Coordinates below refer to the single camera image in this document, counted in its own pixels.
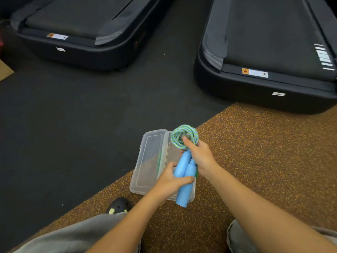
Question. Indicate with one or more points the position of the person's grey shorts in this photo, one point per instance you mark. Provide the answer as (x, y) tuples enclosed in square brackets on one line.
[(73, 235)]

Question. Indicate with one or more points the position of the black and green shoe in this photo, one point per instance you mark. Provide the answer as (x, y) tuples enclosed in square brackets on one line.
[(119, 206)]

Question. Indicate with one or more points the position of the person's right forearm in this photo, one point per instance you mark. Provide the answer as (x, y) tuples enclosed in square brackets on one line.
[(258, 213)]

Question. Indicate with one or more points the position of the person's left hand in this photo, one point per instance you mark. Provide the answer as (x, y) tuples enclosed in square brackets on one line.
[(165, 181)]

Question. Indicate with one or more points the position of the black treadmill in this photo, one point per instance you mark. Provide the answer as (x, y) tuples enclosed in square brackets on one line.
[(79, 15), (268, 36)]

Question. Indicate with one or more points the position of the clear plastic storage box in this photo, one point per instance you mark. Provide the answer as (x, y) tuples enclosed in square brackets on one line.
[(148, 160)]

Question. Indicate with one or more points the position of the person's right hand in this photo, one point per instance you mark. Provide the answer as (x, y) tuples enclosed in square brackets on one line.
[(202, 160)]

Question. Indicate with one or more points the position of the person's left forearm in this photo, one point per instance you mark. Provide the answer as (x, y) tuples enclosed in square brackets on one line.
[(126, 226)]

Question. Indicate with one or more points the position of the person's right thumb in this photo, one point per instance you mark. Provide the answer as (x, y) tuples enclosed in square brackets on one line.
[(187, 143)]

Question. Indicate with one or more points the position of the brown cardboard piece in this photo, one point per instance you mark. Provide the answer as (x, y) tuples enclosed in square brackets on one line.
[(4, 71)]

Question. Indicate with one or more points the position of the person's left thumb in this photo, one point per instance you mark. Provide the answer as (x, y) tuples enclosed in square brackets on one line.
[(185, 180)]

